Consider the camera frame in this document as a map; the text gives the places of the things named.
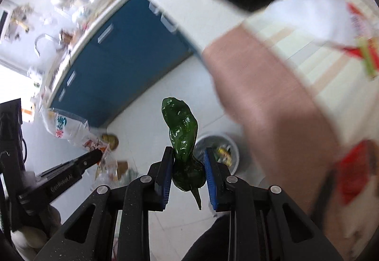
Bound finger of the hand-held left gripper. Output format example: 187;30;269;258
36;149;104;181

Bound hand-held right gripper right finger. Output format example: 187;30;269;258
203;147;344;261

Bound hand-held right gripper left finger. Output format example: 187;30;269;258
34;146;176;261

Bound red and white wrapper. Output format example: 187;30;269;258
81;137;110;153

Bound white trash bin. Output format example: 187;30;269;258
194;134;240;176

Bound green pepper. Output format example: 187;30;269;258
161;97;205;211

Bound person's left hand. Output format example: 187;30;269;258
10;205;61;261

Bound crumpled clear wrappers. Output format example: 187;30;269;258
95;157;140;185

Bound yellow-brown jar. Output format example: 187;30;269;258
102;134;119;150

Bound yellow packet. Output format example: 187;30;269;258
215;145;233;165

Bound clear printed plastic bag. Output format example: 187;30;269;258
40;107;89;146

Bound blue cabinet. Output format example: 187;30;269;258
49;0;199;128

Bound table with striped top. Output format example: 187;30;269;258
135;0;379;261

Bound metal faucet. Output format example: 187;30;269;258
34;32;65;58

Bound red snack packet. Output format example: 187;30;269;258
337;139;379;206

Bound white cloth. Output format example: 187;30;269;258
246;0;356;46

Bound red and green snack wrapper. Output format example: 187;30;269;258
346;3;379;78

